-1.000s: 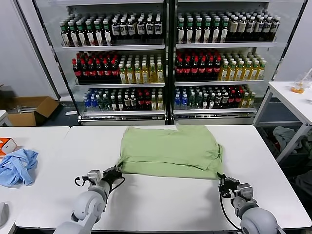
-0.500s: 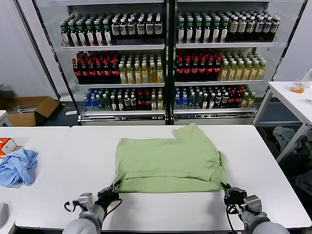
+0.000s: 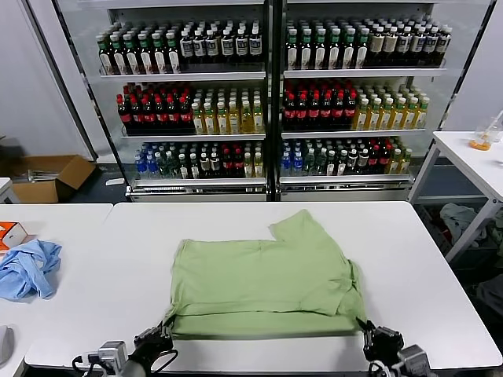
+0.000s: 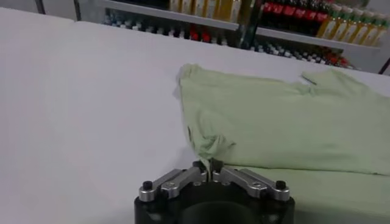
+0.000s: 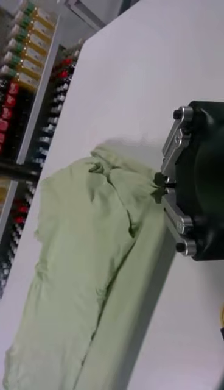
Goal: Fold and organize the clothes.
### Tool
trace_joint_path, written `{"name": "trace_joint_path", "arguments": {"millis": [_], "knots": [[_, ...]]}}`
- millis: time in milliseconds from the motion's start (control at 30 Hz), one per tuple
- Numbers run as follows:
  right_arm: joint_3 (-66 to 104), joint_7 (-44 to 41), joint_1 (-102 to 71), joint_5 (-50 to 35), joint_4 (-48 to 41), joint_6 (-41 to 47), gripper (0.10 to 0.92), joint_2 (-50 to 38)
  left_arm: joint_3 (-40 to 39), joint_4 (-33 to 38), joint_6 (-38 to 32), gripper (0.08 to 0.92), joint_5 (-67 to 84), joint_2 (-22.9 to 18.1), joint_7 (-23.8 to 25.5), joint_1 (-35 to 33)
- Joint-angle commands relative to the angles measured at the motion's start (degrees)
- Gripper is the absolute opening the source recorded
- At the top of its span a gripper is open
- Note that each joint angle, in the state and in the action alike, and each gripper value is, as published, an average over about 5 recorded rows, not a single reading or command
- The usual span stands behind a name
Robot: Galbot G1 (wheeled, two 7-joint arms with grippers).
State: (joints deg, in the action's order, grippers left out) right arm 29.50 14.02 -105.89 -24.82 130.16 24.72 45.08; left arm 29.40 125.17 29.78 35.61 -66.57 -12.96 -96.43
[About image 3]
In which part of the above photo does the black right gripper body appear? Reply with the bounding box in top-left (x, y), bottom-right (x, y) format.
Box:
top-left (362, 325), bottom-right (406, 361)

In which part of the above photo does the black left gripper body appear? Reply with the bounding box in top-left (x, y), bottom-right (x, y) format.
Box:
top-left (133, 327), bottom-right (175, 368)

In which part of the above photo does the light green t-shirt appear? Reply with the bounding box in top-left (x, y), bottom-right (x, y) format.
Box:
top-left (163, 209), bottom-right (369, 341)

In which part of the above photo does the grey clothes pile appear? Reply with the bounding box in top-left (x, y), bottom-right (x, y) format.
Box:
top-left (439, 203), bottom-right (488, 247)

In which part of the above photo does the dark cloth pile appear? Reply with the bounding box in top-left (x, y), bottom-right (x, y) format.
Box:
top-left (473, 274), bottom-right (503, 315)

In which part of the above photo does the beverage display cooler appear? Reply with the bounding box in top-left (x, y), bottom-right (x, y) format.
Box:
top-left (53, 0), bottom-right (276, 203)
top-left (273, 0), bottom-right (497, 203)

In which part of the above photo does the crumpled light blue cloth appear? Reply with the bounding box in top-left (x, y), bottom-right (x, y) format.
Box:
top-left (0, 239), bottom-right (63, 302)

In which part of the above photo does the grey rounded object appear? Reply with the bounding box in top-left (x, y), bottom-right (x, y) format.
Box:
top-left (0, 324), bottom-right (16, 364)

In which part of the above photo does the dark green cloth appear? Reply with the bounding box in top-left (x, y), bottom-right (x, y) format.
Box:
top-left (485, 211), bottom-right (503, 240)

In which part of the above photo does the open cardboard box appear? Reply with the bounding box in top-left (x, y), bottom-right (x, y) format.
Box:
top-left (7, 155), bottom-right (97, 204)

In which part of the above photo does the orange and white box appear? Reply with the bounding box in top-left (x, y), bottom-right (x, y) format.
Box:
top-left (0, 221), bottom-right (31, 251)

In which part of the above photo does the white side table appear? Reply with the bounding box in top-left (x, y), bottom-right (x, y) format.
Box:
top-left (407, 130), bottom-right (503, 265)

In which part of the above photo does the white low stool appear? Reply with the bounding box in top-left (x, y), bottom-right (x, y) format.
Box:
top-left (0, 177), bottom-right (20, 204)

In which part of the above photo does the glass beaker orange liquid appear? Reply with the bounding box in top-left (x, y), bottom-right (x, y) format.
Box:
top-left (469, 117), bottom-right (494, 152)

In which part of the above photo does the white stirring stick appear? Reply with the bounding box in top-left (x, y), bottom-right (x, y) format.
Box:
top-left (483, 112), bottom-right (503, 137)

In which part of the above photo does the dark tea bottle green cap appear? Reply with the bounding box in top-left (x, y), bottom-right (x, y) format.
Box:
top-left (151, 32), bottom-right (165, 75)
top-left (97, 35), bottom-right (110, 75)
top-left (313, 31), bottom-right (328, 71)
top-left (327, 30), bottom-right (341, 71)
top-left (285, 31), bottom-right (299, 71)
top-left (299, 31), bottom-right (313, 71)
top-left (109, 34), bottom-right (123, 75)
top-left (165, 31), bottom-right (180, 75)
top-left (355, 29), bottom-right (369, 70)
top-left (137, 33), bottom-right (151, 75)
top-left (123, 33), bottom-right (138, 75)
top-left (341, 30), bottom-right (355, 70)

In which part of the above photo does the dark drink bottle beige label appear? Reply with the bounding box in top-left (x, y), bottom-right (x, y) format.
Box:
top-left (383, 26), bottom-right (398, 66)
top-left (369, 26), bottom-right (384, 66)

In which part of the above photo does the dark drink bottle navy label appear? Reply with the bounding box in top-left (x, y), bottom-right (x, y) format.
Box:
top-left (206, 27), bottom-right (220, 59)
top-left (234, 26), bottom-right (249, 58)
top-left (248, 25), bottom-right (263, 57)
top-left (397, 26), bottom-right (412, 66)
top-left (193, 29), bottom-right (207, 60)
top-left (411, 26), bottom-right (426, 66)
top-left (179, 31), bottom-right (194, 60)
top-left (220, 27), bottom-right (235, 58)
top-left (425, 25), bottom-right (439, 65)
top-left (439, 25), bottom-right (452, 64)

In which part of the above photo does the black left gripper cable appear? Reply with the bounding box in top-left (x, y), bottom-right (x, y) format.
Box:
top-left (151, 349), bottom-right (180, 374)

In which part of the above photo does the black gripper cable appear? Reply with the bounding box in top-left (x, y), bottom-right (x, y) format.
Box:
top-left (367, 359), bottom-right (394, 377)
top-left (151, 349), bottom-right (180, 374)

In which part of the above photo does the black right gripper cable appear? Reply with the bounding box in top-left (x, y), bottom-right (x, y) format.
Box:
top-left (367, 359), bottom-right (394, 377)

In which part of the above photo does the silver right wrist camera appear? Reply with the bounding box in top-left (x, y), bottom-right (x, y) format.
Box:
top-left (396, 344), bottom-right (431, 374)

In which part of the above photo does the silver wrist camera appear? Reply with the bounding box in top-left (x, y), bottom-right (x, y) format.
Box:
top-left (396, 344), bottom-right (431, 374)
top-left (96, 340), bottom-right (129, 372)

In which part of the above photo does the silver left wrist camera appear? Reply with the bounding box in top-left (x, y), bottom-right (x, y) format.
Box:
top-left (96, 340), bottom-right (129, 372)

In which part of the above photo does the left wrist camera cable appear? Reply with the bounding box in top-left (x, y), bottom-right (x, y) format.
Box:
top-left (71, 353), bottom-right (103, 372)

